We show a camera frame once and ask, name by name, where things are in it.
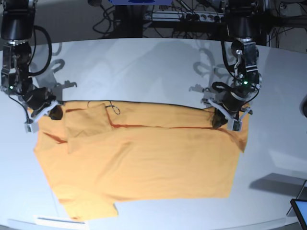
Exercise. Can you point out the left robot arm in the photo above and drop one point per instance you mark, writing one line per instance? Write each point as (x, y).
(241, 19)

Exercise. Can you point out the tablet screen with stand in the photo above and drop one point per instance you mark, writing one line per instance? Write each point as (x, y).
(298, 207)

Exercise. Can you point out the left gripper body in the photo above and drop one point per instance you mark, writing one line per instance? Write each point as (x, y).
(232, 101)

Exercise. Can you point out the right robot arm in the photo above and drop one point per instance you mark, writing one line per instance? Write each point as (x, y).
(17, 28)

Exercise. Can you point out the dark round object right edge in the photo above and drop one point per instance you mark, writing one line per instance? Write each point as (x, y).
(303, 106)

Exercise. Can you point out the white label strip on table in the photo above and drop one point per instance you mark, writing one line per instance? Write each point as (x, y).
(47, 220)

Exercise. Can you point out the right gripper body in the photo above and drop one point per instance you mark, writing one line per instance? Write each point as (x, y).
(39, 98)

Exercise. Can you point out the orange yellow T-shirt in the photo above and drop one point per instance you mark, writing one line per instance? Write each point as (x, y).
(93, 157)

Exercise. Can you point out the white power strip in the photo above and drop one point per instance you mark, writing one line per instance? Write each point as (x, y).
(179, 16)

